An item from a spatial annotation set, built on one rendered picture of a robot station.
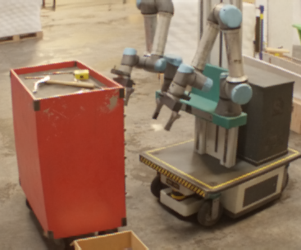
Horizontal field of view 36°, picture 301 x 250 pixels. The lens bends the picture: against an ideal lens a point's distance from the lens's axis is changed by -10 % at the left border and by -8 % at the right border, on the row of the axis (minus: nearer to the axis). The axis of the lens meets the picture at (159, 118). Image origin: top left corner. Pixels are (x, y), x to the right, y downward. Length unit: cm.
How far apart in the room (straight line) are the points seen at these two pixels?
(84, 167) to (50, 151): 21
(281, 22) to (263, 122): 376
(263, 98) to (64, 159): 125
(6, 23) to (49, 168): 750
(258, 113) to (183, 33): 301
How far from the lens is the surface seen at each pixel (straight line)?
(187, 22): 585
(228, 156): 307
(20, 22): 981
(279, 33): 668
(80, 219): 261
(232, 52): 253
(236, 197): 298
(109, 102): 241
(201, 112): 286
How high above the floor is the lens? 159
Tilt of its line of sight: 19 degrees down
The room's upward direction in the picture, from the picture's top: 1 degrees clockwise
